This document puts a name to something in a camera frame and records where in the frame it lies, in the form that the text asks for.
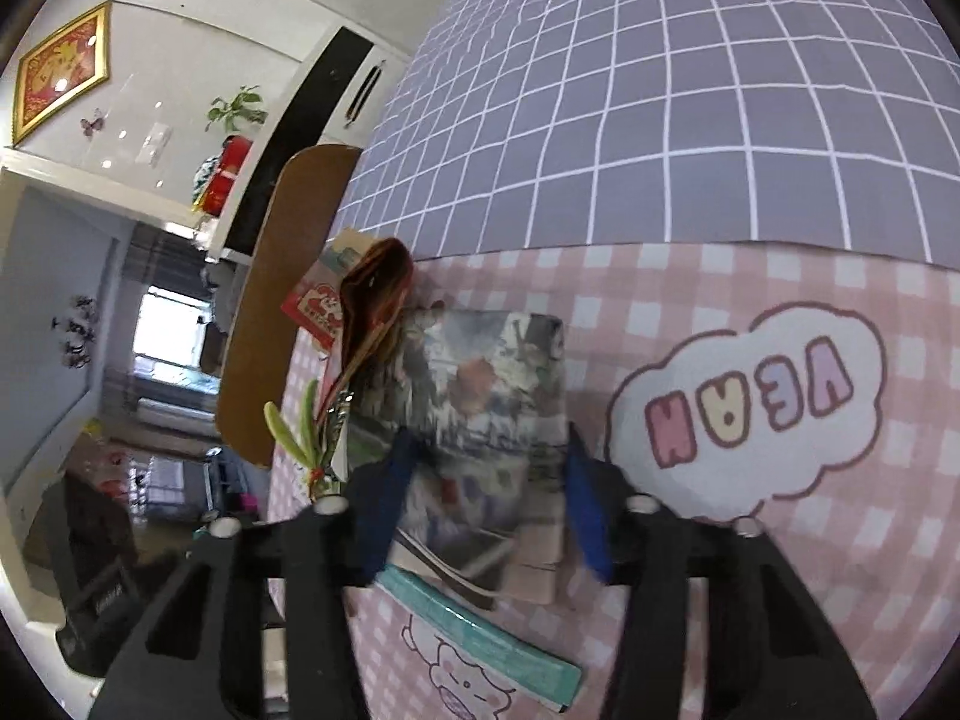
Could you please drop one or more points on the white sideboard cabinet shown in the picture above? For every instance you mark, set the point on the white sideboard cabinet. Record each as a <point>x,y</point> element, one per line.
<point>341,67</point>

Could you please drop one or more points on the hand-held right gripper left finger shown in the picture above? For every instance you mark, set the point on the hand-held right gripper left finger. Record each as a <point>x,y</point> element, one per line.
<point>379,525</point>

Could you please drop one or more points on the purple grid tablecloth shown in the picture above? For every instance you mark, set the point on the purple grid tablecloth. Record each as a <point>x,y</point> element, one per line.
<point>637,90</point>

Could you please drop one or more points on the potted green plant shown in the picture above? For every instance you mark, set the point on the potted green plant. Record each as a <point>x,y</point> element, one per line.
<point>236,109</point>

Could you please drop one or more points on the teal strip packet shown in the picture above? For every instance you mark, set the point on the teal strip packet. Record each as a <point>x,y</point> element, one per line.
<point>487,645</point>

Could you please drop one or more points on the grey printed packet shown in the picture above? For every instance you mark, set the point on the grey printed packet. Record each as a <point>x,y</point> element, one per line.
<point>480,390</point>

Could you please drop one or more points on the black chandelier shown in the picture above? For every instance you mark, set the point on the black chandelier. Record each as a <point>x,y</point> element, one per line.
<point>75,330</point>

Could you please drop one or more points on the beige card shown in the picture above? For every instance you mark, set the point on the beige card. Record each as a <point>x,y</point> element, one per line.
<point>341,251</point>

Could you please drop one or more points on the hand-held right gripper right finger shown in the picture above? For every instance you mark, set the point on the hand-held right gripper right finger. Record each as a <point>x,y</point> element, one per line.
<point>589,517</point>

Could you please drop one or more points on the green plastic wrapper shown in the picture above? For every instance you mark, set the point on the green plastic wrapper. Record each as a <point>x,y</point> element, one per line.
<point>296,435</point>

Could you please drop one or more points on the white double light switch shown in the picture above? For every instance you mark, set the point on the white double light switch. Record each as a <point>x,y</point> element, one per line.
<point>154,142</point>

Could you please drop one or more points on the brown dining chair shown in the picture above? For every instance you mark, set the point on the brown dining chair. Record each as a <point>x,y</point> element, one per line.
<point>277,277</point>

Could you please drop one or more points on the blue patterned cloth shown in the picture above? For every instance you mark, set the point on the blue patterned cloth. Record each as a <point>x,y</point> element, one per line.
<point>204,180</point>

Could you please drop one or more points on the butterfly wall sticker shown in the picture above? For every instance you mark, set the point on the butterfly wall sticker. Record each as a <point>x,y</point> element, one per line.
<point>92,124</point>

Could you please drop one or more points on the red diamond framed picture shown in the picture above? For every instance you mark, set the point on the red diamond framed picture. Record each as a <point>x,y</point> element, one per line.
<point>60,67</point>

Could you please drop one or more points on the red label packet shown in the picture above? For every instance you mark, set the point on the red label packet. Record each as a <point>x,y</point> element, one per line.
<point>319,311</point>

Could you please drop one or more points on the brown glossy wrapper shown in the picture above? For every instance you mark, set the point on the brown glossy wrapper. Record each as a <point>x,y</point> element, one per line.
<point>375,292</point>

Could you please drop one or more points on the red round tin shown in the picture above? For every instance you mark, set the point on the red round tin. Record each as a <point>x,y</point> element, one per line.
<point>229,172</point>

